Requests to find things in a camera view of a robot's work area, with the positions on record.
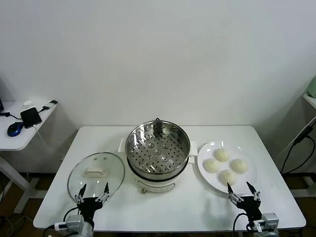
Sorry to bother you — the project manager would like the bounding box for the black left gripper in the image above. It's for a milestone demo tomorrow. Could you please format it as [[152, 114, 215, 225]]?
[[75, 182, 110, 223]]

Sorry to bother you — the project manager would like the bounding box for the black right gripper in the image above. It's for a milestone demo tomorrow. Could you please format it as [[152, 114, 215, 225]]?
[[226, 181, 263, 222]]

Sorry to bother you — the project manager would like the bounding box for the white steamed baozi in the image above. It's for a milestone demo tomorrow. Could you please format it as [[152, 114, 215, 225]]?
[[230, 158, 248, 174], [218, 169, 238, 186], [203, 158, 220, 173], [213, 148, 231, 162]]

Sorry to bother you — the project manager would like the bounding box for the glass lid with cream handle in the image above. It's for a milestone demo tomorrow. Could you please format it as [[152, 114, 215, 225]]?
[[67, 152, 125, 202]]

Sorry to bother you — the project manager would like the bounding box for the perforated stainless steel steamer basket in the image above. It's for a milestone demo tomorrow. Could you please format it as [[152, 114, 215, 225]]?
[[125, 118, 191, 175]]

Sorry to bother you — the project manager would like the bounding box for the white round plate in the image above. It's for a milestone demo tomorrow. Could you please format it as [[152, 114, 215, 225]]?
[[197, 141, 258, 195]]

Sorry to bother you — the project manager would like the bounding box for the white electric cooker base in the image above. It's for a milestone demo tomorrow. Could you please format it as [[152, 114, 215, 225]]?
[[118, 138, 198, 195]]

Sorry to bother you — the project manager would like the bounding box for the white side table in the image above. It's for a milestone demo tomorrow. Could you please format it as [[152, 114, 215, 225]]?
[[0, 100, 60, 214]]

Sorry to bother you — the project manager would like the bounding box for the black smartphone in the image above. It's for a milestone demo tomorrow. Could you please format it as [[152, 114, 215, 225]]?
[[20, 106, 42, 129]]

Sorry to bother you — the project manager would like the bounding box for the black silver usb adapter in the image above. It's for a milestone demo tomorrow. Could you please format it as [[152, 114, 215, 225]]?
[[37, 99, 59, 115]]

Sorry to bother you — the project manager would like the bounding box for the blue computer mouse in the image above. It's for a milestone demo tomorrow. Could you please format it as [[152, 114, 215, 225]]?
[[6, 121, 25, 137]]

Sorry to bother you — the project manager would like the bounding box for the white shelf board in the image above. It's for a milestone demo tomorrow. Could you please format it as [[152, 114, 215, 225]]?
[[302, 93, 316, 111]]

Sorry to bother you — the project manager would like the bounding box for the pale green appliance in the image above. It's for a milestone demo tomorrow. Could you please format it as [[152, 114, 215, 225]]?
[[307, 76, 316, 98]]

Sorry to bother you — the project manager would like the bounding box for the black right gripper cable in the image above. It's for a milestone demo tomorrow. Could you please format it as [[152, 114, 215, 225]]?
[[233, 213, 251, 234]]

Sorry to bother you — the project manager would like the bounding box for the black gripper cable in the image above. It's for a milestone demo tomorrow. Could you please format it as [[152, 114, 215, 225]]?
[[63, 206, 81, 223], [233, 213, 251, 234]]

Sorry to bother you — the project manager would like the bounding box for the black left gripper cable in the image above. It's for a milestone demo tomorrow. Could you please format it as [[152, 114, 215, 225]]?
[[63, 206, 81, 223]]

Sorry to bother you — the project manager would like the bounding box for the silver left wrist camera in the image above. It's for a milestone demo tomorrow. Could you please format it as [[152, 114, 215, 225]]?
[[54, 215, 83, 234]]

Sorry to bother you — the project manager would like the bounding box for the white charging cable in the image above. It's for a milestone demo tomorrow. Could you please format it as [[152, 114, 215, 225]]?
[[32, 124, 54, 151]]

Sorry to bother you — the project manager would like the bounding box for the black power cable with adapter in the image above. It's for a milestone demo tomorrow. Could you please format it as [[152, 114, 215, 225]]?
[[281, 124, 316, 174]]

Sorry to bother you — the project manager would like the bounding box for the black plug with cable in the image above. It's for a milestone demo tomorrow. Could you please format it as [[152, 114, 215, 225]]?
[[0, 111, 22, 119]]

